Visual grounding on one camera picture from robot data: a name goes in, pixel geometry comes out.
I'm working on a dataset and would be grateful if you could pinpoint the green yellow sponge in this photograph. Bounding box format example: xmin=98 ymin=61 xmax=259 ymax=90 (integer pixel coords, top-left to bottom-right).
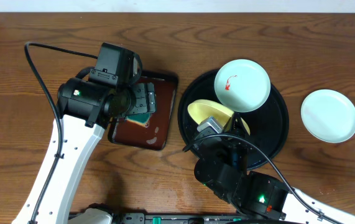
xmin=126 ymin=113 xmax=152 ymax=128

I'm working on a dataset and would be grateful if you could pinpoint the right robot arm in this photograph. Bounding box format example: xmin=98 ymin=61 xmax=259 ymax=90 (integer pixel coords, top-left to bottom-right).
xmin=186 ymin=114 xmax=355 ymax=223

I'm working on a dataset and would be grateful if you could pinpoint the right black cable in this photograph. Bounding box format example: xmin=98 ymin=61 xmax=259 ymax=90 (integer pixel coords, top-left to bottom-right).
xmin=182 ymin=133 xmax=343 ymax=224

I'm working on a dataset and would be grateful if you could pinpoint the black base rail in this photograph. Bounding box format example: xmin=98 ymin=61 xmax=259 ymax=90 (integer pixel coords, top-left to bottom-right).
xmin=68 ymin=211 xmax=249 ymax=224

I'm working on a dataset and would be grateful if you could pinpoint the light blue plate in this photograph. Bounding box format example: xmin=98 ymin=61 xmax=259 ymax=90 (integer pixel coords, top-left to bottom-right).
xmin=214 ymin=59 xmax=271 ymax=113
xmin=300 ymin=89 xmax=355 ymax=143

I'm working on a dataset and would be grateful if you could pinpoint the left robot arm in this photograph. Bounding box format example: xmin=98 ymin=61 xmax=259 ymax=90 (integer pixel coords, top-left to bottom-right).
xmin=13 ymin=78 xmax=156 ymax=224

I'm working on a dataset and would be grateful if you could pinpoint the yellow plate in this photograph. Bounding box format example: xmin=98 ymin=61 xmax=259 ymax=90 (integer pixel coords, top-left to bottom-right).
xmin=187 ymin=100 xmax=234 ymax=128

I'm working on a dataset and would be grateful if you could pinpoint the rectangular black brown tray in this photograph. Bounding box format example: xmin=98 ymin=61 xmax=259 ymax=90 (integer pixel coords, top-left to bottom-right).
xmin=108 ymin=70 xmax=178 ymax=151

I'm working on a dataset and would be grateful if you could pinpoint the left black cable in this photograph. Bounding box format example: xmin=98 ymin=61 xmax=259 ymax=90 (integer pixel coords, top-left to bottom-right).
xmin=24 ymin=42 xmax=99 ymax=224

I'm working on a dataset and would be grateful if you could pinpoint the black cable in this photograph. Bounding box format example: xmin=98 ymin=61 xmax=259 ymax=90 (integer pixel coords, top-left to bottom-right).
xmin=182 ymin=133 xmax=343 ymax=224
xmin=24 ymin=42 xmax=99 ymax=224

